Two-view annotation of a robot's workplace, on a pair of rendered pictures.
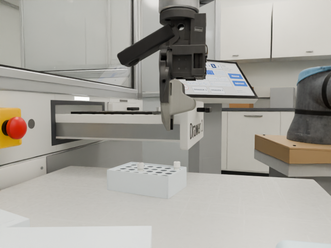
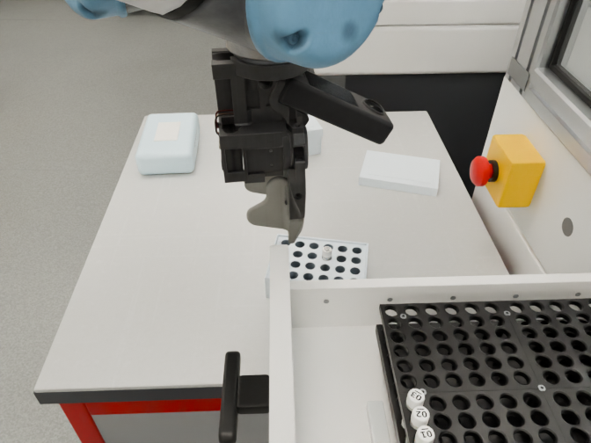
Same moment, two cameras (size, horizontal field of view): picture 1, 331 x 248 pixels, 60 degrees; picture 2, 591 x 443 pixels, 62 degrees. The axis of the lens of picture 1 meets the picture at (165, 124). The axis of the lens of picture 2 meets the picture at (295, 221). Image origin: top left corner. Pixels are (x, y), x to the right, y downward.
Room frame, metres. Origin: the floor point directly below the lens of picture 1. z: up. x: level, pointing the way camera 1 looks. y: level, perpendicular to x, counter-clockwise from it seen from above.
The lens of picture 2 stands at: (0.96, -0.12, 1.24)
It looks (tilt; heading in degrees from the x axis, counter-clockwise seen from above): 40 degrees down; 164
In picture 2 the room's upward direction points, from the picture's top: straight up
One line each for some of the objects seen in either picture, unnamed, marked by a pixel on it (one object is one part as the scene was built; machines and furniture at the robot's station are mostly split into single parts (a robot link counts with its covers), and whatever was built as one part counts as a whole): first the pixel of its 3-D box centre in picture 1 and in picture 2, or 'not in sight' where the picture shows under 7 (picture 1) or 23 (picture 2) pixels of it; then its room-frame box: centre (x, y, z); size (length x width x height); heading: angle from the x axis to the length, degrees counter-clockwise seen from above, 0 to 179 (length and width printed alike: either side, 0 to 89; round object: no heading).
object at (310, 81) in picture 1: (318, 88); not in sight; (0.91, -0.48, 0.97); 0.13 x 0.12 x 0.14; 25
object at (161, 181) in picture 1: (147, 178); (317, 270); (0.53, 0.03, 0.78); 0.12 x 0.08 x 0.04; 65
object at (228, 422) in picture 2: (204, 109); (246, 394); (0.75, -0.10, 0.91); 0.07 x 0.04 x 0.01; 166
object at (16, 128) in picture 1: (14, 128); (484, 170); (0.51, 0.27, 0.88); 0.04 x 0.03 x 0.04; 166
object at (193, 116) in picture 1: (193, 121); (282, 415); (0.76, -0.08, 0.87); 0.29 x 0.02 x 0.11; 166
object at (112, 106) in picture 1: (125, 116); not in sight; (1.14, 0.16, 0.87); 0.29 x 0.02 x 0.11; 166
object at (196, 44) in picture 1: (182, 48); (264, 112); (0.54, -0.03, 1.02); 0.09 x 0.08 x 0.12; 81
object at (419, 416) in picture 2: not in sight; (416, 429); (0.81, 0.02, 0.89); 0.01 x 0.01 x 0.05
